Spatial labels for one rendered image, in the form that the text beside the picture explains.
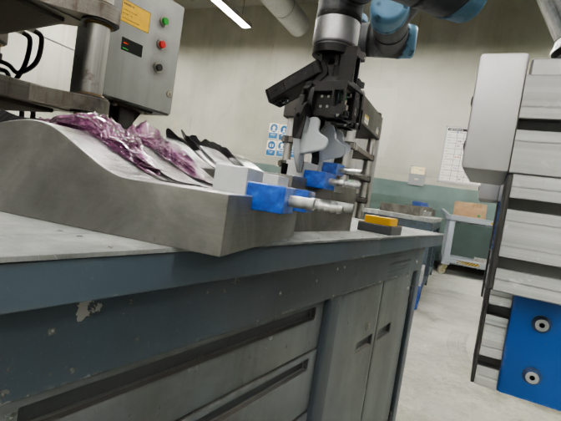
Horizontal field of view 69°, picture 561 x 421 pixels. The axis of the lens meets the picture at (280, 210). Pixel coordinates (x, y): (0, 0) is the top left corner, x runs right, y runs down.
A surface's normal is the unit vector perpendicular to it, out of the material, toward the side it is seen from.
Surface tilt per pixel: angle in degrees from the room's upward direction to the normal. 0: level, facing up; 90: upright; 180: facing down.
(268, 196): 90
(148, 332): 90
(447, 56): 90
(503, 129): 90
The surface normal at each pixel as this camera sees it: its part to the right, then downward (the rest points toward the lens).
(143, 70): 0.83, 0.15
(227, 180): -0.27, 0.01
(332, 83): -0.54, -0.04
